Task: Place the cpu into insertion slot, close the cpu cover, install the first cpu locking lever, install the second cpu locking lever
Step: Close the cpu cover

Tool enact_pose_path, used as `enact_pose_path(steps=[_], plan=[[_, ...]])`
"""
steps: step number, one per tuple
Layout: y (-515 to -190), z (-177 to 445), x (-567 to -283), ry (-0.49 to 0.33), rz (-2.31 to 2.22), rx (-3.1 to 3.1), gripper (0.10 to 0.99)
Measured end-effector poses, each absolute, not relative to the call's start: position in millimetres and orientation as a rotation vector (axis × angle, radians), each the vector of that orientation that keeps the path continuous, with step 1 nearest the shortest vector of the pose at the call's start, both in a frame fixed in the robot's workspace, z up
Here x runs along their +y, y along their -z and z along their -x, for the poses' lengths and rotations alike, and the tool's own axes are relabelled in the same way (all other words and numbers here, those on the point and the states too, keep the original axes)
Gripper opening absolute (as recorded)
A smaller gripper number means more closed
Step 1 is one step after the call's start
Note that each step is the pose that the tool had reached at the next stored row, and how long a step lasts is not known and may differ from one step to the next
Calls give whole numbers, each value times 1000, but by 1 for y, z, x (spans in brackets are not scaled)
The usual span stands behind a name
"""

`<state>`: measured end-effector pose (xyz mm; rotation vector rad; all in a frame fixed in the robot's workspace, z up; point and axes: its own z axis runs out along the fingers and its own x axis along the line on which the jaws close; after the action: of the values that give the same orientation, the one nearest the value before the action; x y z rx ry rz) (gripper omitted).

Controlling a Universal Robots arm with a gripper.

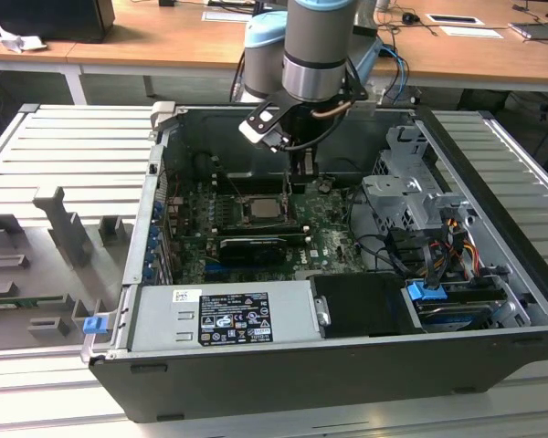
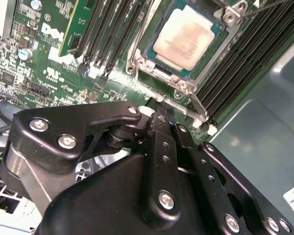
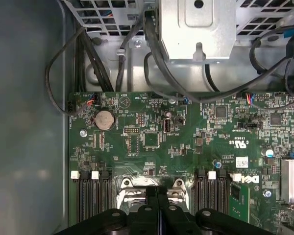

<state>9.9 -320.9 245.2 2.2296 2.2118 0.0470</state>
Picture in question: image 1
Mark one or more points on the green RAM stick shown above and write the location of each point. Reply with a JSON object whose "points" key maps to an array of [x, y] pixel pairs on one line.
{"points": [[27, 301]]}

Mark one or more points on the black box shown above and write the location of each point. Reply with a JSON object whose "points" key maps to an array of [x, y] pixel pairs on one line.
{"points": [[45, 18]]}

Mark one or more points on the white paper sheet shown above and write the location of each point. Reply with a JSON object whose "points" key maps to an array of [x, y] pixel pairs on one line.
{"points": [[472, 32]]}

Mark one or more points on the CPU socket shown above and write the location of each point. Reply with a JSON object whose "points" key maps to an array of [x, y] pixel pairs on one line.
{"points": [[265, 223]]}

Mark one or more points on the grey parts rack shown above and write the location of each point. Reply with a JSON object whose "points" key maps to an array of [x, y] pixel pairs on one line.
{"points": [[27, 248]]}

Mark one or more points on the silver metal disk bay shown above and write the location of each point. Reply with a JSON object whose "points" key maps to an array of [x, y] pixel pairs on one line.
{"points": [[393, 187]]}

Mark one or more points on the black graphics card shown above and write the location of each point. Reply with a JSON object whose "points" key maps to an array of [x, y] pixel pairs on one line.
{"points": [[251, 251]]}

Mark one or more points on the wooden desk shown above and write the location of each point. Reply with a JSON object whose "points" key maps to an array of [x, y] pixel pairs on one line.
{"points": [[141, 45]]}

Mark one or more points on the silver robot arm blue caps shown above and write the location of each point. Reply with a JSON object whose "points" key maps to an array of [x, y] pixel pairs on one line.
{"points": [[315, 45]]}

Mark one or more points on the silver square CPU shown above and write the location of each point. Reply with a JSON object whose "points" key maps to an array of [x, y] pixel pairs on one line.
{"points": [[264, 208]]}

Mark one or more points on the black RAM slot row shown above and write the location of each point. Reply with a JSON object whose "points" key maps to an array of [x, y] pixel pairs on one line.
{"points": [[256, 232], [256, 183]]}

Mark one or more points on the green motherboard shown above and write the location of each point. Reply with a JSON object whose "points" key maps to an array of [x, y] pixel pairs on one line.
{"points": [[329, 246]]}

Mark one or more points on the black open PC case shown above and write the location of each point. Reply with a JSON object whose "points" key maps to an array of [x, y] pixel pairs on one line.
{"points": [[301, 388]]}

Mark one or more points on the black hard disk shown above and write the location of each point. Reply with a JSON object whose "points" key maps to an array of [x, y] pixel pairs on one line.
{"points": [[452, 315]]}

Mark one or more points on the black air shroud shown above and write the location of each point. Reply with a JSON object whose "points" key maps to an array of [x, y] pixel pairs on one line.
{"points": [[361, 301]]}

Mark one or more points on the grey power supply unit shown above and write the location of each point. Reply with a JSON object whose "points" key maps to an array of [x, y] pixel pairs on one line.
{"points": [[164, 328]]}

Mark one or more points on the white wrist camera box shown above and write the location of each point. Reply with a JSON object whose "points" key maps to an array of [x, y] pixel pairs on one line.
{"points": [[256, 130]]}

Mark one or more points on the crumpled white paper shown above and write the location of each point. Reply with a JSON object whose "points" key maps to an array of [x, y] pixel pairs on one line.
{"points": [[18, 41]]}

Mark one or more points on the black computer mouse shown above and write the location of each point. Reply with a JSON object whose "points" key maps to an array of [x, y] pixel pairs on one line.
{"points": [[410, 18]]}

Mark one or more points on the blue disk carrier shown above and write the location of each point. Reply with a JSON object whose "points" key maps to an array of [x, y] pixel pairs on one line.
{"points": [[424, 292]]}

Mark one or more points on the blue case latch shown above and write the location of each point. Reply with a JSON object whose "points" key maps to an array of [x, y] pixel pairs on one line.
{"points": [[94, 325]]}

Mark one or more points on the grey laptop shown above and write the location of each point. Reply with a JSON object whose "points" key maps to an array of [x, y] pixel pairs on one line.
{"points": [[539, 32]]}

